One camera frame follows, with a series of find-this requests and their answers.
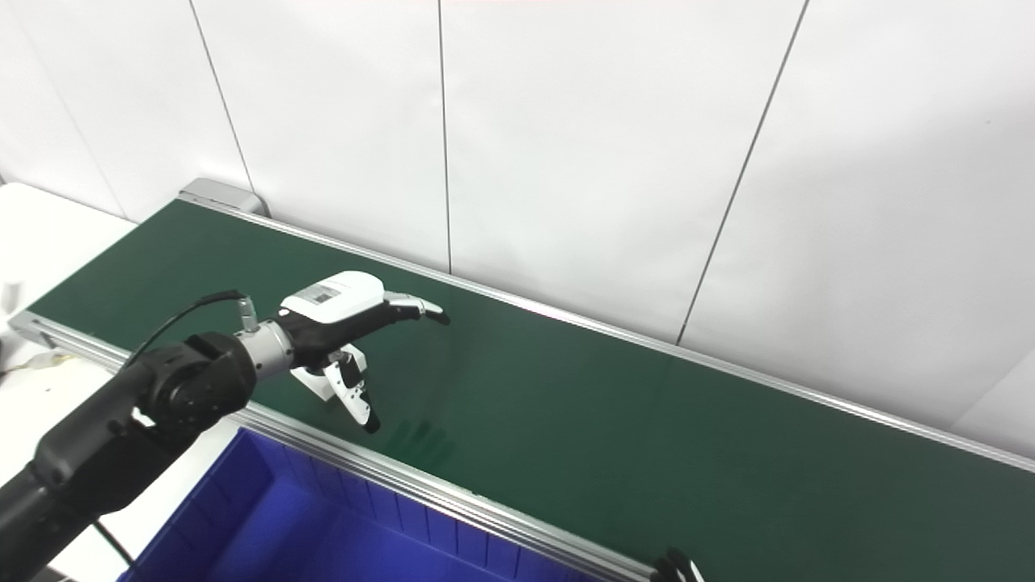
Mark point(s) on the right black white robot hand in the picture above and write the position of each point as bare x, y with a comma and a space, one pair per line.
675, 570

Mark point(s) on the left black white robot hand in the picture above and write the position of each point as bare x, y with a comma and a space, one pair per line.
335, 311

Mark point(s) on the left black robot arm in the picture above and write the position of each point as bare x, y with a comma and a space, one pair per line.
121, 436

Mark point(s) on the green conveyor belt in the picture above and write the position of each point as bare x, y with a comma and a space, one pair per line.
404, 474
614, 436

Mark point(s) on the large blue plastic bin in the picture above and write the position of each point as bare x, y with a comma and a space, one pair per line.
323, 533

